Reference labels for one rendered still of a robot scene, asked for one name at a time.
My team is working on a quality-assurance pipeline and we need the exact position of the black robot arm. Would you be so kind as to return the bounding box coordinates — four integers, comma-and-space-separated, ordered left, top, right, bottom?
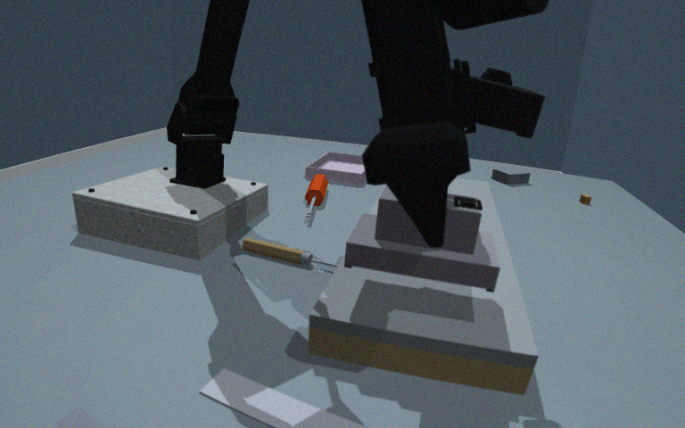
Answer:
167, 0, 549, 189

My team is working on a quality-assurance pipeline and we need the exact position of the grey rectangular panel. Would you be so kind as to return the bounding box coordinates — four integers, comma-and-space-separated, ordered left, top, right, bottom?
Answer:
308, 177, 538, 395

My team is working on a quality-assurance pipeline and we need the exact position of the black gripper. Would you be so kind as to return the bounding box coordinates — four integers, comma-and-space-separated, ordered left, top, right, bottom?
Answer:
362, 36, 471, 248

